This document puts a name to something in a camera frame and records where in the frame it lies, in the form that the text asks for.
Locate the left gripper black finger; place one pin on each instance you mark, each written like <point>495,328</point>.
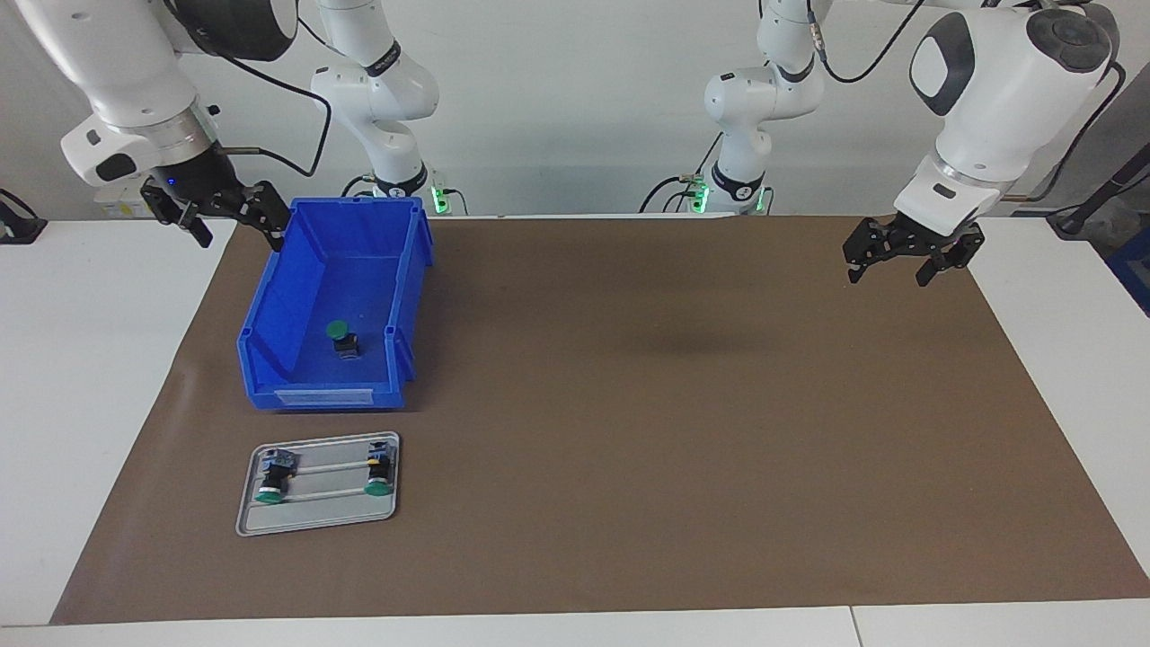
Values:
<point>959,248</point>
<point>865,241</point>

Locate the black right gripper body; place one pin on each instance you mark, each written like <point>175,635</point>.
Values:
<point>193,175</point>

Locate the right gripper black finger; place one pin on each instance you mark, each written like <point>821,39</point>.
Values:
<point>269,207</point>
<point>162,208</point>

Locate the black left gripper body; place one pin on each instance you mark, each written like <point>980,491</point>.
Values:
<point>919,232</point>

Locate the green push button switch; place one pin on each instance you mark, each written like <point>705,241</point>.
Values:
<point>274,472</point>
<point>379,467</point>
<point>342,339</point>

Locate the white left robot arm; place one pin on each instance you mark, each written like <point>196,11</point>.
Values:
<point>1006,99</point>

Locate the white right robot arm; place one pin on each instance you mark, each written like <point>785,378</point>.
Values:
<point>117,63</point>

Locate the white cardboard box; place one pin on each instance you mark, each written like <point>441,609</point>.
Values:
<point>117,205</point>

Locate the blue plastic storage bin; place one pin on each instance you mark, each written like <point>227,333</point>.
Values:
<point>305,296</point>

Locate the green-lit base connector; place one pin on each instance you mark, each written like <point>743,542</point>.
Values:
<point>701,196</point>
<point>440,196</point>
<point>765,201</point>

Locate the black device on table edge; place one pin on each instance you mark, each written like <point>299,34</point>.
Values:
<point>18,229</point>

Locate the black stand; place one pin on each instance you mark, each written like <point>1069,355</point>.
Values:
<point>1101,193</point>

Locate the blue crate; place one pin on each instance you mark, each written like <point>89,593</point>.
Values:
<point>1136,270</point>

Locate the grey metal tray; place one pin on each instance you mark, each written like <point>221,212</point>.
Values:
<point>323,517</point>

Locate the brown table mat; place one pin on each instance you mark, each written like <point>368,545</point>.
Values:
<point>629,449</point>

